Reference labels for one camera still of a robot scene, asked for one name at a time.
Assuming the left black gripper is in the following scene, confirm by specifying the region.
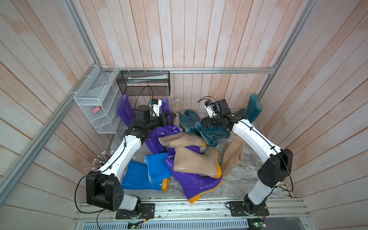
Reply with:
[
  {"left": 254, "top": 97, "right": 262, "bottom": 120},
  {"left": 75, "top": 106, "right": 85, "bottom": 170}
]
[{"left": 146, "top": 112, "right": 176, "bottom": 130}]

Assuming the teal boot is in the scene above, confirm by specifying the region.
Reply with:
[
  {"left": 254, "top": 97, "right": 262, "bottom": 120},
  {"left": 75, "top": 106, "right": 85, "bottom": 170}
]
[
  {"left": 239, "top": 94, "right": 263, "bottom": 123},
  {"left": 195, "top": 121, "right": 230, "bottom": 147},
  {"left": 178, "top": 110, "right": 200, "bottom": 135}
]

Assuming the large beige boot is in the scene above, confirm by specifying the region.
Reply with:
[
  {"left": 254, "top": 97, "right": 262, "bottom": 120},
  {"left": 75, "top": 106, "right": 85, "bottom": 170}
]
[{"left": 173, "top": 147, "right": 222, "bottom": 179}]

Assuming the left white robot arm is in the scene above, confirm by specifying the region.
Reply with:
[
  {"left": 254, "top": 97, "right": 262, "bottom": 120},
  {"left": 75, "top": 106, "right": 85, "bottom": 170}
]
[{"left": 86, "top": 104, "right": 176, "bottom": 211}]

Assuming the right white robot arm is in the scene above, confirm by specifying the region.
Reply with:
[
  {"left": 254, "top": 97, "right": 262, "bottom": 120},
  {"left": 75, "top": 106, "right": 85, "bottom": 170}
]
[{"left": 198, "top": 98, "right": 293, "bottom": 209}]

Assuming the purple boot back centre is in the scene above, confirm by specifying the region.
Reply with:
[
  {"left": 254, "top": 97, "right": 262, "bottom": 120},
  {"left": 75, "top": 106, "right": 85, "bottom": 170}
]
[{"left": 161, "top": 97, "right": 173, "bottom": 120}]

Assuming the purple boot under pile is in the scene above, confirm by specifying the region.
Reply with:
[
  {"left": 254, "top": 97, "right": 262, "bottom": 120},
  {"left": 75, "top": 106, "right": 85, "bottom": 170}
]
[{"left": 143, "top": 125, "right": 183, "bottom": 154}]

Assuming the purple boot standing left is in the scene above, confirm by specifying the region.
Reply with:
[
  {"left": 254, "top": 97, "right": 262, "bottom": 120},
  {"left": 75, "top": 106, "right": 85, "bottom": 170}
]
[{"left": 116, "top": 94, "right": 134, "bottom": 127}]

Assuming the blue boot upper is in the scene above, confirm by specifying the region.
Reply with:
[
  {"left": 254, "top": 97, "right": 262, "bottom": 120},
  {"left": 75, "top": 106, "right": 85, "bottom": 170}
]
[{"left": 144, "top": 153, "right": 172, "bottom": 184}]

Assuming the pink eraser block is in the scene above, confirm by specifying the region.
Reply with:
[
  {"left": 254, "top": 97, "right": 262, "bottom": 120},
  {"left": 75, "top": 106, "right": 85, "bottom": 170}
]
[{"left": 92, "top": 106, "right": 102, "bottom": 114}]

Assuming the large purple boot front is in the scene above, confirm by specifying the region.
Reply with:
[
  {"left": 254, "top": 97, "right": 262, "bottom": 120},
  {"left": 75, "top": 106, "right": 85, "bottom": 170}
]
[{"left": 164, "top": 148, "right": 222, "bottom": 204}]

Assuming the pink pencil cup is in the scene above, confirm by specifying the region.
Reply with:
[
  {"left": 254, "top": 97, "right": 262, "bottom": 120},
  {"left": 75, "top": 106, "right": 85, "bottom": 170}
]
[{"left": 92, "top": 151, "right": 112, "bottom": 171}]

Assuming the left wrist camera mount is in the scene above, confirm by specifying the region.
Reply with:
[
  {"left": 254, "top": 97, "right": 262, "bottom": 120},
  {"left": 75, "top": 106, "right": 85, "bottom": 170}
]
[{"left": 149, "top": 98, "right": 162, "bottom": 117}]

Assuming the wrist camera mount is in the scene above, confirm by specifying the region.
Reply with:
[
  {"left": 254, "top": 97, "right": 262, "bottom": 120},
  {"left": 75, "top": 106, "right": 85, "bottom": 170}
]
[
  {"left": 149, "top": 98, "right": 162, "bottom": 117},
  {"left": 204, "top": 100, "right": 214, "bottom": 118}
]

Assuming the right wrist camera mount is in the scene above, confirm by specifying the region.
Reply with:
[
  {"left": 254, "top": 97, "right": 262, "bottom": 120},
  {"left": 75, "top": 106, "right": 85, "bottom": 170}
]
[{"left": 204, "top": 100, "right": 214, "bottom": 118}]

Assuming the black wire mesh basket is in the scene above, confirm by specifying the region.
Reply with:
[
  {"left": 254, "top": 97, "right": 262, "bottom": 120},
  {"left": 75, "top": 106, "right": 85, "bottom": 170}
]
[{"left": 117, "top": 70, "right": 171, "bottom": 96}]

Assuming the aluminium frame rail back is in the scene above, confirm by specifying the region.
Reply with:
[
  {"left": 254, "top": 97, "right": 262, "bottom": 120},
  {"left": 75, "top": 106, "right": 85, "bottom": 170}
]
[{"left": 117, "top": 67, "right": 275, "bottom": 74}]

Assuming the white wire mesh shelf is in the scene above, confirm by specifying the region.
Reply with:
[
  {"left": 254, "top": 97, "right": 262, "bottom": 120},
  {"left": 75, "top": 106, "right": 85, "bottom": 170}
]
[{"left": 74, "top": 65, "right": 121, "bottom": 134}]

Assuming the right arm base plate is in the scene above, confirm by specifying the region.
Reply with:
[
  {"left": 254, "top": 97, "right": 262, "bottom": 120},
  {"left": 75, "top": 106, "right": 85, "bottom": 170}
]
[{"left": 226, "top": 201, "right": 269, "bottom": 217}]

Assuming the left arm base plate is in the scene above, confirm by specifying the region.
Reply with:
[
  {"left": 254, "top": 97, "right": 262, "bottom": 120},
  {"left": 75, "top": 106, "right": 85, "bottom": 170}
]
[{"left": 116, "top": 203, "right": 155, "bottom": 220}]

